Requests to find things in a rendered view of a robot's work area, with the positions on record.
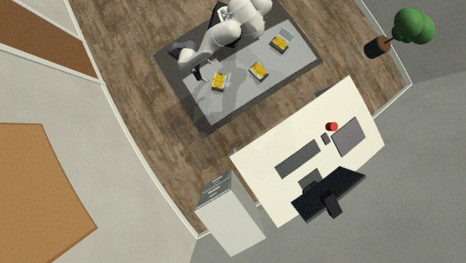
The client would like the yellow perforated plate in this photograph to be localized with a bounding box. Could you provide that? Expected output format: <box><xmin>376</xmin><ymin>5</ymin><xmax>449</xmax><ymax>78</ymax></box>
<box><xmin>273</xmin><ymin>36</ymin><xmax>288</xmax><ymax>49</ymax></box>
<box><xmin>212</xmin><ymin>73</ymin><xmax>225</xmax><ymax>88</ymax></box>
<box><xmin>253</xmin><ymin>63</ymin><xmax>268</xmax><ymax>78</ymax></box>

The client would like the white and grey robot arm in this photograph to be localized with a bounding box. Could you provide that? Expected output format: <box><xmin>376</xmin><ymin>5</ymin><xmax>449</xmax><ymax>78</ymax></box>
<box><xmin>168</xmin><ymin>0</ymin><xmax>272</xmax><ymax>71</ymax></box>

